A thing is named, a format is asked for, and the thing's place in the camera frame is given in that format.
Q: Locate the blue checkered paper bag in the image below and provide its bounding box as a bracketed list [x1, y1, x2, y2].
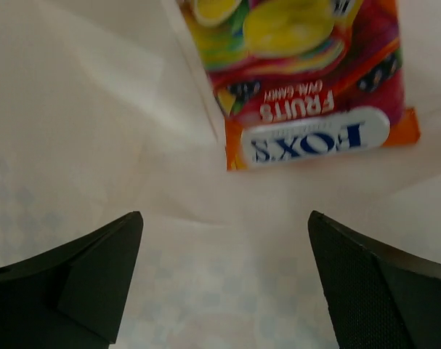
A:
[0, 1, 441, 348]

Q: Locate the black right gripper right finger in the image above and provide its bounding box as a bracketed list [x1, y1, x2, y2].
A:
[307, 211, 441, 348]

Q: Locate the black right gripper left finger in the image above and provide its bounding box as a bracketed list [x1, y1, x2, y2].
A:
[0, 212, 144, 348]

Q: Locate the colourful red candy bag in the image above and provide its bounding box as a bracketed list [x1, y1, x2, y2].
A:
[177, 0, 421, 171]

